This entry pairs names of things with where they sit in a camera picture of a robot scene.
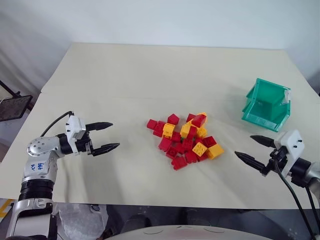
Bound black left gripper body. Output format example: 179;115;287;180
74;129;95;157

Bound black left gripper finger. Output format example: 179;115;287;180
85;121;114;133
91;142;121;158

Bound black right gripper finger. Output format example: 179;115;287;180
234;150;268;174
249;134;277;149

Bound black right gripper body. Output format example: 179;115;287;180
260;145;289;177

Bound green plastic storage bin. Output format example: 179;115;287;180
240;77;293;133

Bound large red building block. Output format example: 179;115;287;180
190;113;208;129

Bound clear crumpled plastic bag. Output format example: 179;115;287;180
51;202;109;240

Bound black framed panel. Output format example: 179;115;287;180
0;94;34;123

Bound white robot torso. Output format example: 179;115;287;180
104;224;315;240

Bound black stand leg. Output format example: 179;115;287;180
0;79;21;99

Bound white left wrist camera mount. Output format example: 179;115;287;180
64;115;87;149

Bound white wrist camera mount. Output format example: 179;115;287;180
64;115;87;149
273;129;306;176

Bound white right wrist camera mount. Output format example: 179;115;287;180
273;129;306;176

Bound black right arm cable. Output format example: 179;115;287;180
274;159;315;240
305;186;320;227

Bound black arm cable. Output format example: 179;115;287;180
274;159;315;240
39;110;75;137
305;186;320;227

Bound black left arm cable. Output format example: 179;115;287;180
39;110;75;137

